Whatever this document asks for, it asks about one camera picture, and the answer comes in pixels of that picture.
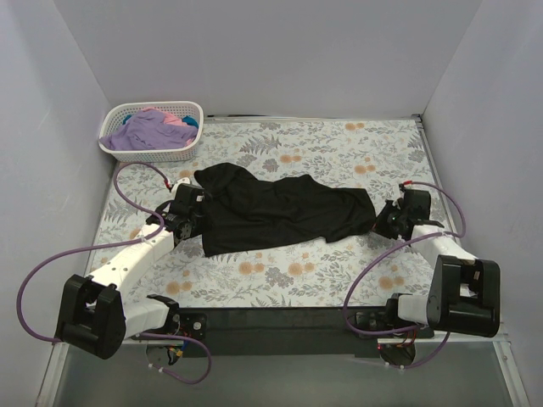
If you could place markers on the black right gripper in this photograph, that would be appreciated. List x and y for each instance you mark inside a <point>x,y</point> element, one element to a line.
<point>389,221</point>

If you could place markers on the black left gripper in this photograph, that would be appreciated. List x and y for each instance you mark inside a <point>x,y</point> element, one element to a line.
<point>197,210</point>

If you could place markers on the black t shirt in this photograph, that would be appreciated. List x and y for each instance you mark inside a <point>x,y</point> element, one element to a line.
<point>249,214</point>

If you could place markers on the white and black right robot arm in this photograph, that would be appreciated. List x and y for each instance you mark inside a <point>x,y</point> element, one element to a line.
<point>465,291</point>

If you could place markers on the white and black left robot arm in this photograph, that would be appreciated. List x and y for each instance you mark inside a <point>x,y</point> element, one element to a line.
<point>93,314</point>

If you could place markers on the purple t shirt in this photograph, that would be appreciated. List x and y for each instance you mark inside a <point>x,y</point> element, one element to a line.
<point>144,131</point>

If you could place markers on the blue garment in basket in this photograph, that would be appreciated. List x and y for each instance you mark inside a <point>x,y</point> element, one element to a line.
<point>189,120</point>

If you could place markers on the white plastic laundry basket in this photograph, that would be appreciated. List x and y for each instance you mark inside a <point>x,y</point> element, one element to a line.
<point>178,108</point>

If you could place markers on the pink garment in basket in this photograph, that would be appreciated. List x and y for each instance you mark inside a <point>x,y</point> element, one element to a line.
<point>167,117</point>

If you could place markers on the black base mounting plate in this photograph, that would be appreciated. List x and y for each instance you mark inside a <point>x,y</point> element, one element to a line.
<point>283,331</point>

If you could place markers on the aluminium frame rail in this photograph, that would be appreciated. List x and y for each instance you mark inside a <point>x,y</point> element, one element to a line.
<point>77,340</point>

